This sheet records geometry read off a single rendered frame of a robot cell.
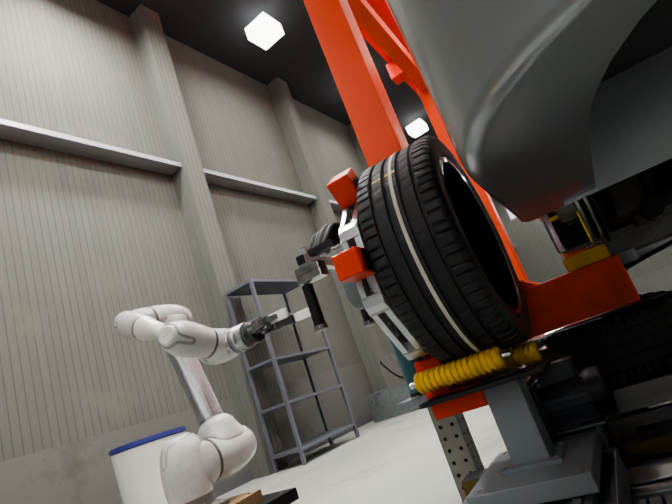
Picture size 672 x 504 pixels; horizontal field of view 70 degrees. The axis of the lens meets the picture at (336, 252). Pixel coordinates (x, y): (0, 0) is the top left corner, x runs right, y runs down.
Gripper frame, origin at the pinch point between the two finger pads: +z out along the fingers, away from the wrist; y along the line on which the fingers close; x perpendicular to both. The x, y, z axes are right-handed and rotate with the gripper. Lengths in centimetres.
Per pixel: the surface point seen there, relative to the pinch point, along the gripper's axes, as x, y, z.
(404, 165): 22, 9, 52
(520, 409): -47, -12, 50
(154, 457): -27, -130, -241
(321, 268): 8.9, 1.4, 14.0
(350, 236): 10.9, 10.0, 30.3
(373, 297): -7.1, 10.0, 30.5
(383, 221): 8.7, 15.3, 42.6
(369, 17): 178, -132, 31
